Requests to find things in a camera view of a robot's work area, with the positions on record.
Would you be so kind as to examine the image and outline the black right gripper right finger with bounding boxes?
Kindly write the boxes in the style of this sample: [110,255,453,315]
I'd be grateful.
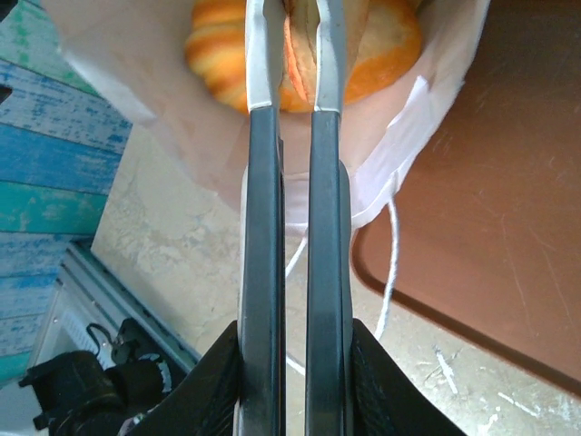
[350,316,468,436]

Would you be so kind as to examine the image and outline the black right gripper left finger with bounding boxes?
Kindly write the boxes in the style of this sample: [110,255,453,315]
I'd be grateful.
[153,319,242,436]

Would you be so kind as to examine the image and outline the metal kitchen tongs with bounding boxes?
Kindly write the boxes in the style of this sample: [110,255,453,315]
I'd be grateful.
[238,0,354,436]

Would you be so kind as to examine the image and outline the white patterned paper bag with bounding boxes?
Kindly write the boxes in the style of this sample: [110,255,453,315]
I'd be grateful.
[44,0,494,381]

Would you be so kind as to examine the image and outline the yellow striped fake croissant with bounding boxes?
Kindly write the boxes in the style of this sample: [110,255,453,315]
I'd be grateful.
[183,0,276,114]

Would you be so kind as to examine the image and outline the large oval fake loaf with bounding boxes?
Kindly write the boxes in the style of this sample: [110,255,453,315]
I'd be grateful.
[338,0,424,106]

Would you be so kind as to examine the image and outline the brown rectangular tray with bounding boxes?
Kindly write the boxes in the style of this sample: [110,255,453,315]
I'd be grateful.
[352,0,581,397]

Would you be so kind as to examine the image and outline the aluminium mounting rail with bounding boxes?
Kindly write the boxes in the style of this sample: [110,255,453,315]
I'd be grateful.
[54,243,203,378]

